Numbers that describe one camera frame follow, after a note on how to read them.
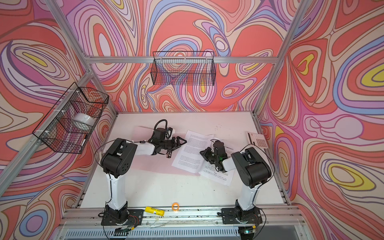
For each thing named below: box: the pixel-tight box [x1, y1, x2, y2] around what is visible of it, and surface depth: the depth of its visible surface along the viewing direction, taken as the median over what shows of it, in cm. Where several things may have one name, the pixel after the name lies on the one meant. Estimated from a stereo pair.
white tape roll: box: [72, 113, 96, 127], surface depth 75 cm
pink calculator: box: [246, 131, 268, 149], surface depth 103 cm
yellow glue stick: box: [145, 206, 165, 217], surface depth 76 cm
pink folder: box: [134, 126, 154, 142], surface depth 105 cm
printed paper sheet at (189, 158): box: [171, 130, 214, 174], surface depth 98 cm
